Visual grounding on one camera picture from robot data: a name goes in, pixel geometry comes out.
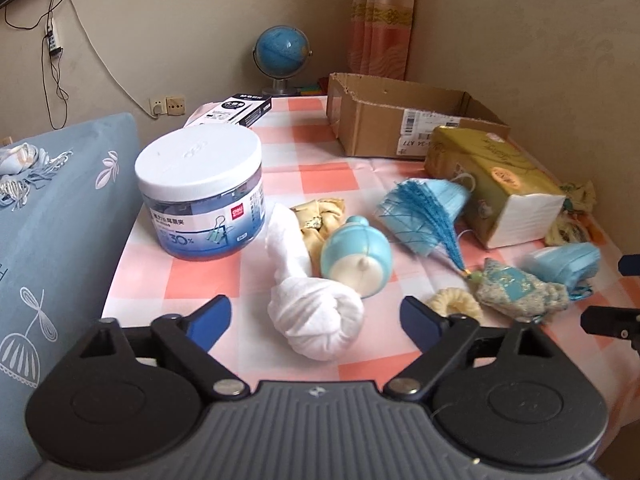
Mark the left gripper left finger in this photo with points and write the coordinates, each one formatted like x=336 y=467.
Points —
x=184 y=343

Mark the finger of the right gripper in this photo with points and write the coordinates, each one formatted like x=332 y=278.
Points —
x=612 y=322
x=629 y=265

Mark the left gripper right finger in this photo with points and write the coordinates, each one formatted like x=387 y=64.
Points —
x=443 y=343

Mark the yellow floral fabric piece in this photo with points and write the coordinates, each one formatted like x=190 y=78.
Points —
x=574 y=224

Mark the blue floral sachet pouch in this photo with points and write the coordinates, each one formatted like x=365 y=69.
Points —
x=515 y=293

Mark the blue cream round toy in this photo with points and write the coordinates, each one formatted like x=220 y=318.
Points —
x=358 y=256

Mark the white cloth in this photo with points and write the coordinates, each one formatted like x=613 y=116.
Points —
x=319 y=318

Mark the yellow fabric scrunchie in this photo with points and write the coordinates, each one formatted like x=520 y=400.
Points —
x=317 y=220

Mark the checkered pink white tablecloth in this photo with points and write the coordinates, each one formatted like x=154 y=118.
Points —
x=305 y=168

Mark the gold tissue pack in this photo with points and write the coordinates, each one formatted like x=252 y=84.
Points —
x=512 y=200

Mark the white lid plastic jar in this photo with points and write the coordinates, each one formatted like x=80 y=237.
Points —
x=202 y=186

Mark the blue patterned cushion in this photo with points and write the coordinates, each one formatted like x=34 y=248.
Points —
x=69 y=199

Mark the brown cardboard box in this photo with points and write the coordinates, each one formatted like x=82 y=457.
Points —
x=382 y=117

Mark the black white pen box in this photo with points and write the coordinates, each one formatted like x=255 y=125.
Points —
x=240 y=109

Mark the colourful pop toy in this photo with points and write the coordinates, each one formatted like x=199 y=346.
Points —
x=313 y=90

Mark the blue desk globe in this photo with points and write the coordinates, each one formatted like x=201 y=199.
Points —
x=280 y=53

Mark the white power strip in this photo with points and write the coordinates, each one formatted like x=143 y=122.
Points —
x=53 y=39

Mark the pink patterned curtain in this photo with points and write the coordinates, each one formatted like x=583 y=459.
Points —
x=380 y=32

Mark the white wall socket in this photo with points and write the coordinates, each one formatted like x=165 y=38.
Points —
x=167 y=106

